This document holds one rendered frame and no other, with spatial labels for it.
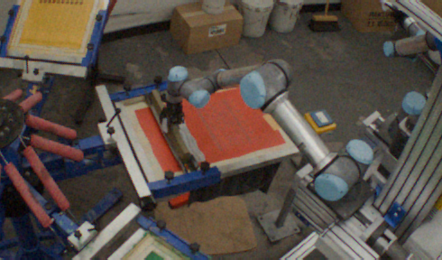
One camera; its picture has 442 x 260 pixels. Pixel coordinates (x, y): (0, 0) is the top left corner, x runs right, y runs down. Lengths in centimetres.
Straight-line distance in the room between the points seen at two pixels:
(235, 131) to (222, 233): 94
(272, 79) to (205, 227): 166
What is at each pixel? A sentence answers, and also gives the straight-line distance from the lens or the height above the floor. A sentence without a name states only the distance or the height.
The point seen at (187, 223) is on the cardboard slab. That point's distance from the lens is 335.
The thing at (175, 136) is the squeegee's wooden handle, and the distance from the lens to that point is 236.
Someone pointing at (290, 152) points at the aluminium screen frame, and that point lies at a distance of 251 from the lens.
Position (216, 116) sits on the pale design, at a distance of 263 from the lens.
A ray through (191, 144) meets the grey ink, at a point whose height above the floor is 96.
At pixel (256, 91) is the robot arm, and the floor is 159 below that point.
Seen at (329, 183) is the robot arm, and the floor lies 146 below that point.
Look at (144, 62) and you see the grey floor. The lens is 438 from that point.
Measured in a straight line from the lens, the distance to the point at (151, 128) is 253.
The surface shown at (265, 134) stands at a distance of 260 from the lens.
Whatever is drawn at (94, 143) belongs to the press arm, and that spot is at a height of 104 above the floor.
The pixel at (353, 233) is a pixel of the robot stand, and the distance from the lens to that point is 207.
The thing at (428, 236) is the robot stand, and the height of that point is 123.
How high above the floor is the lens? 278
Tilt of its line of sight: 45 degrees down
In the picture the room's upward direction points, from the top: 12 degrees clockwise
